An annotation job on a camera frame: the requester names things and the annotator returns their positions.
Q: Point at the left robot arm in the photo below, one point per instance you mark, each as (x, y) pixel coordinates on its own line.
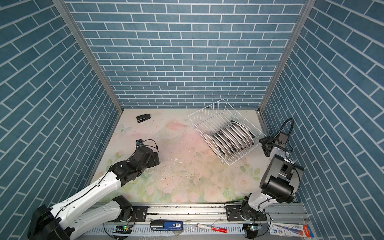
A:
(72, 217)

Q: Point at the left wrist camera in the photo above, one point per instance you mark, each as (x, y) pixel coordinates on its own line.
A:
(139, 143)

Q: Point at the plate with red lettering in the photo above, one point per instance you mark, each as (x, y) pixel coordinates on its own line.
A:
(228, 141)

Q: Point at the plate with orange sun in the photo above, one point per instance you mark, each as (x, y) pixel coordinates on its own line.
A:
(218, 148)

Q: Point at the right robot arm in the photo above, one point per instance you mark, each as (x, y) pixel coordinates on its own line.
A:
(279, 184)

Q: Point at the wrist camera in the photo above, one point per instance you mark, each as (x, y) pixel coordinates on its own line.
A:
(283, 132)
(139, 143)

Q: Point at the plate with green rim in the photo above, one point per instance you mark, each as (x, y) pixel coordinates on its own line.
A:
(223, 142)

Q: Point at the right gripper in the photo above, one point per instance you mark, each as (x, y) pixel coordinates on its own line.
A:
(266, 140)

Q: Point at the white wire dish rack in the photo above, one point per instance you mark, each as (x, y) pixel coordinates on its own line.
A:
(217, 115)

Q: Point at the white toothpaste box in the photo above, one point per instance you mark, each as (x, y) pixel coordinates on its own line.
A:
(290, 230)

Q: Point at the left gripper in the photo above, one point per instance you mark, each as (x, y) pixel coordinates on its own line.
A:
(153, 162)

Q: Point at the aluminium mounting rail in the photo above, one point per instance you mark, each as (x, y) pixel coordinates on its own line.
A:
(193, 214)

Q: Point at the white plate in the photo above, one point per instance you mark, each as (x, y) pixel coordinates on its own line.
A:
(243, 135)
(244, 127)
(236, 137)
(233, 141)
(246, 134)

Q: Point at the red handled screwdriver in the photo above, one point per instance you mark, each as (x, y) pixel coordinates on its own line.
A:
(215, 229)

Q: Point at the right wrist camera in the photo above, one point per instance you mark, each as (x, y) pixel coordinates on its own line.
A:
(283, 132)

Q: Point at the blue black handheld device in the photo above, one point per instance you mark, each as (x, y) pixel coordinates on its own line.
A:
(166, 225)

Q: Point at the right controller board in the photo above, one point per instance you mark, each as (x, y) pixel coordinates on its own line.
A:
(252, 229)

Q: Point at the controller board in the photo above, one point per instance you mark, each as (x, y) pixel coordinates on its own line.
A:
(252, 229)
(123, 230)

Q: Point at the left controller board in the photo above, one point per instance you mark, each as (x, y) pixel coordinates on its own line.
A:
(123, 230)

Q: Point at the black stapler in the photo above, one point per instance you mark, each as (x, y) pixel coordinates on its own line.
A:
(142, 118)

